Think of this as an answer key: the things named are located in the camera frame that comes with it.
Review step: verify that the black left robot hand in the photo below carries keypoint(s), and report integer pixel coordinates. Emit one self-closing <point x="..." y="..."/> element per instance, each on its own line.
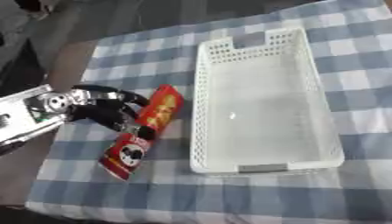
<point x="99" y="112"/>

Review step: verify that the long red snack box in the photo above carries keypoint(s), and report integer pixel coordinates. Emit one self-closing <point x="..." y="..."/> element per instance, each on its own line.
<point x="147" y="128"/>

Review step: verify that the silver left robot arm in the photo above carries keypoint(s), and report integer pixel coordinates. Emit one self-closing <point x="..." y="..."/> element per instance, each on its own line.
<point x="26" y="116"/>

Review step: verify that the white perforated plastic basket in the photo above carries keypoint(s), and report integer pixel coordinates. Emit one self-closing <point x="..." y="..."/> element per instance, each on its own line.
<point x="263" y="102"/>

